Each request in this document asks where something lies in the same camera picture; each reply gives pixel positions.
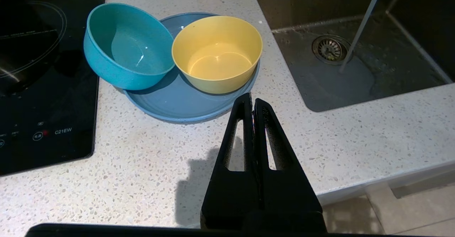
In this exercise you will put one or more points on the running water stream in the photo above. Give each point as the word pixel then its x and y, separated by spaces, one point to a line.
pixel 362 27

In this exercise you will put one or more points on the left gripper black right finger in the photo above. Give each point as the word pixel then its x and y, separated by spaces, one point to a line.
pixel 288 190

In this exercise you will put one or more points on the teal bowl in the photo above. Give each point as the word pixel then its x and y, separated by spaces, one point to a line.
pixel 124 48

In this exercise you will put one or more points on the black induction cooktop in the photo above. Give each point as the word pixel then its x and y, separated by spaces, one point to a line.
pixel 46 87

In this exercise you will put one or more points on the metal sink drain strainer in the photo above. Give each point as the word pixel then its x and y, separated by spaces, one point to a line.
pixel 328 49

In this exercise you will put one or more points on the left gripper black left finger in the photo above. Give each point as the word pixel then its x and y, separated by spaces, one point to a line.
pixel 231 194

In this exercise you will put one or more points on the yellow bowl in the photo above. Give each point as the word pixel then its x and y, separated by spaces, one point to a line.
pixel 217 55

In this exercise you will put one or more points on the grey-blue plate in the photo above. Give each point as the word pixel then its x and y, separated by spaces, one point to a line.
pixel 181 105

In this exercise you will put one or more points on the stainless steel sink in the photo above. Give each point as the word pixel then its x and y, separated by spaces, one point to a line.
pixel 391 70

